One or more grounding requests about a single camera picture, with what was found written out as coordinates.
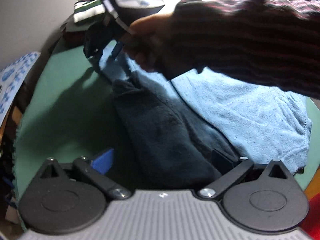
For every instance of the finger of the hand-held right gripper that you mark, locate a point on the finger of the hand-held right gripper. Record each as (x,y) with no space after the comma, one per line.
(118,50)
(96,38)

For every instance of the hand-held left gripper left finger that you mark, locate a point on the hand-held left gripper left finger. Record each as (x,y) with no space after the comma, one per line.
(102,161)

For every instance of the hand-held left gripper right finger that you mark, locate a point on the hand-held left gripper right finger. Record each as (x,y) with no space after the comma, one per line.
(222,160)

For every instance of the blue knit sweater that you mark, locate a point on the blue knit sweater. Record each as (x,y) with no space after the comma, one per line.
(250,110)

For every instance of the person's right forearm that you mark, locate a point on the person's right forearm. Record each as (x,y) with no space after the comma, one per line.
(237,35)

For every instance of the person's right hand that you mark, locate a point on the person's right hand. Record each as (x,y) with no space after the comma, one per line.
(147,42)

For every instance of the green white striped cardigan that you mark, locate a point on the green white striped cardigan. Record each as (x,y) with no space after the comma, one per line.
(86,11)

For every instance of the green table cloth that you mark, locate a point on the green table cloth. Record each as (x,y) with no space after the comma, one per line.
(62,110)

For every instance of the blue white patterned cloth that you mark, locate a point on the blue white patterned cloth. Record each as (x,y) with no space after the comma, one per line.
(15,72)

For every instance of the red cloth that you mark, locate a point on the red cloth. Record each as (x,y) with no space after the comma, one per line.
(313,220)

